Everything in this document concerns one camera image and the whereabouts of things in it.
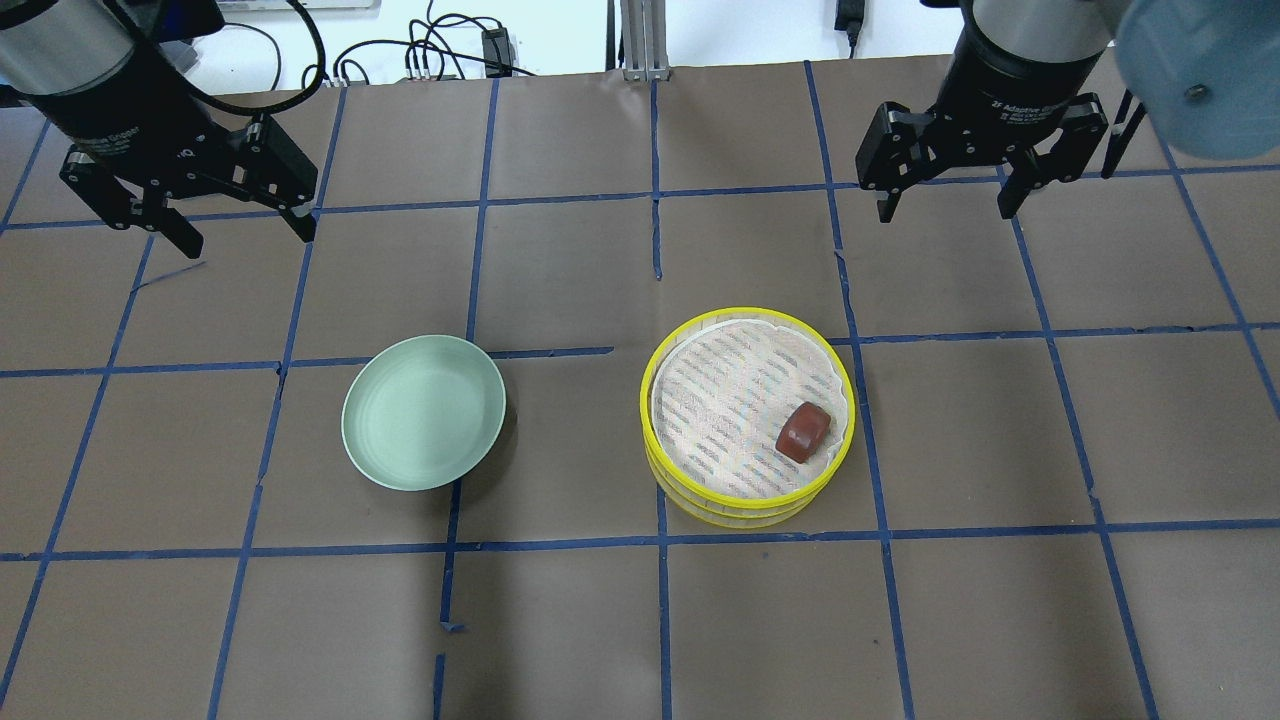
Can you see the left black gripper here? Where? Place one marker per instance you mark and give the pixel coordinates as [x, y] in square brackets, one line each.
[128, 102]

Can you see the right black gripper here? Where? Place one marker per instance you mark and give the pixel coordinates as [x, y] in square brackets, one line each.
[1008, 82]

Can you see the brown bun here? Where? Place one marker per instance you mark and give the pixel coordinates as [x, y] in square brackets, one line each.
[803, 432]

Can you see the yellow steamer layer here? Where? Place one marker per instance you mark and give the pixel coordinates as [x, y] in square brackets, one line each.
[725, 511]
[717, 390]

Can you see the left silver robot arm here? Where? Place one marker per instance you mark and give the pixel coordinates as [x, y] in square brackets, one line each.
[73, 30]

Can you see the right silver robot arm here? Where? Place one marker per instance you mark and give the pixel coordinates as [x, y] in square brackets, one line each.
[1203, 72]

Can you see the light green plate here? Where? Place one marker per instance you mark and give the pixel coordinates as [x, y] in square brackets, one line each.
[423, 413]

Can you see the black power adapter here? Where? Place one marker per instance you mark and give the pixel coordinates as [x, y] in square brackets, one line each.
[497, 49]

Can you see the aluminium frame post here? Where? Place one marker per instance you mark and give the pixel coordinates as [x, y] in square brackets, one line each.
[643, 31]

